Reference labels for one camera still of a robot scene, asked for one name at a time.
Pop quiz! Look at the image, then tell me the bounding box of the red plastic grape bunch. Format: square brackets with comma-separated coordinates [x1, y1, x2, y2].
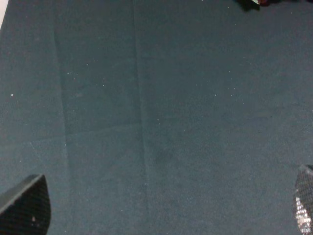
[252, 0, 269, 5]

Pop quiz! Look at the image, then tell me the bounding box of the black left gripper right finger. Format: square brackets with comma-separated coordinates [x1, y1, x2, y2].
[293, 165, 313, 235]

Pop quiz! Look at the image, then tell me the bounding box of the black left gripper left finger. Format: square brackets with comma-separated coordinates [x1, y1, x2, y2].
[0, 174, 51, 235]

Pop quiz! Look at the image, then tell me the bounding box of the black tablecloth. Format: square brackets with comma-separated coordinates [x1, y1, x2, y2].
[0, 0, 313, 235]

